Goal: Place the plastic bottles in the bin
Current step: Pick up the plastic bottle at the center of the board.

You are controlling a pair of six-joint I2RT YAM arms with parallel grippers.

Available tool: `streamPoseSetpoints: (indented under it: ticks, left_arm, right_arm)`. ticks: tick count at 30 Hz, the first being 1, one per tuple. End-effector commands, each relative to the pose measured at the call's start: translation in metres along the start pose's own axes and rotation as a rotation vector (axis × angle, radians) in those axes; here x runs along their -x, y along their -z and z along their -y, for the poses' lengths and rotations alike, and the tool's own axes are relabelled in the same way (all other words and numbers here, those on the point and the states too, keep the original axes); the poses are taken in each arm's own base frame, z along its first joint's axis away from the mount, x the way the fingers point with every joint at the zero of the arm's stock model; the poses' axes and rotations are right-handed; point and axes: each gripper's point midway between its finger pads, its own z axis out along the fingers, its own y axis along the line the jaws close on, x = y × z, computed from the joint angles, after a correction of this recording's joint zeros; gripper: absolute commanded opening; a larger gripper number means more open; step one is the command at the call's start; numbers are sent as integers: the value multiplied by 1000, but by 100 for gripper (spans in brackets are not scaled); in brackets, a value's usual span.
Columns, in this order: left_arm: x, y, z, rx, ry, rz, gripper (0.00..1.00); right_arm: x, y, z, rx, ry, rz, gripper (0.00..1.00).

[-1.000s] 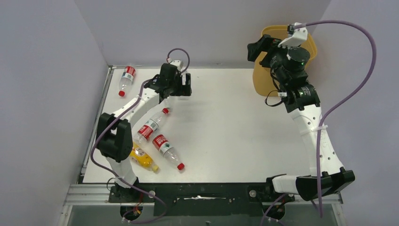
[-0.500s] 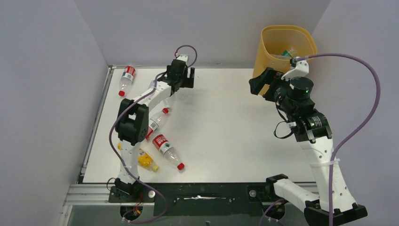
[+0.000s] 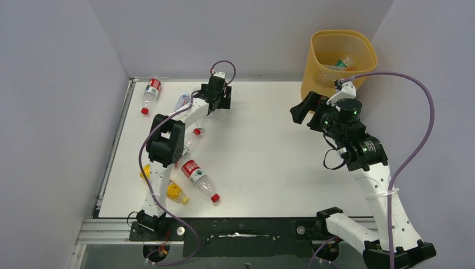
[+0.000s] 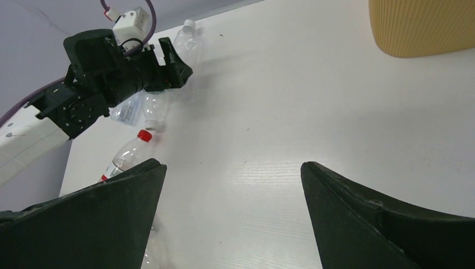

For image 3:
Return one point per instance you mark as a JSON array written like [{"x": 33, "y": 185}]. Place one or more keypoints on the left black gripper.
[{"x": 224, "y": 102}]

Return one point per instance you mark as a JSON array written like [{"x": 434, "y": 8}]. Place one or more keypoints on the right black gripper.
[{"x": 315, "y": 114}]

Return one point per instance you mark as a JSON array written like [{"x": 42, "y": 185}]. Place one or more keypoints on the clear bottle green white label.
[{"x": 345, "y": 61}]

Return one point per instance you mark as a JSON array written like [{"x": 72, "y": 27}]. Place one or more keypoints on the red label bottle red cap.
[{"x": 199, "y": 179}]

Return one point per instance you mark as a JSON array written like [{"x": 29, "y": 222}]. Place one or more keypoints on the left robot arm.
[{"x": 165, "y": 146}]

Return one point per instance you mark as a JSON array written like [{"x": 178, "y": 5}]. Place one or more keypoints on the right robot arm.
[{"x": 366, "y": 160}]

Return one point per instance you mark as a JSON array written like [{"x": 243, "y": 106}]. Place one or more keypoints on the yellow plastic waste bin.
[{"x": 328, "y": 46}]

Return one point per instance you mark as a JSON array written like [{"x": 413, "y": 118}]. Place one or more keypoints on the clear bottle blue purple label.
[{"x": 182, "y": 102}]

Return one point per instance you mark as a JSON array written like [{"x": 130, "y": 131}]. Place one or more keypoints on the red label bottle left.
[{"x": 190, "y": 143}]

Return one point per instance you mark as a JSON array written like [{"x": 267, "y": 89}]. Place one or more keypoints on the clear bottle red label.
[{"x": 150, "y": 95}]

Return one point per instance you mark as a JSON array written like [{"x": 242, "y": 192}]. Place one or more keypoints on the yellow juice bottle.
[{"x": 174, "y": 192}]

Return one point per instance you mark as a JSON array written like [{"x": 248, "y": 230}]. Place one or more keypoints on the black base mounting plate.
[{"x": 236, "y": 237}]

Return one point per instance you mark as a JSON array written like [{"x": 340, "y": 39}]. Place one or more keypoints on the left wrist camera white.
[{"x": 221, "y": 76}]

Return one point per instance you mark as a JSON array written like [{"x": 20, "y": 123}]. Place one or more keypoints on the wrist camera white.
[
  {"x": 345, "y": 89},
  {"x": 221, "y": 76}
]

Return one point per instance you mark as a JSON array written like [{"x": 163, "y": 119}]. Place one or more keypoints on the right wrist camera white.
[{"x": 345, "y": 89}]

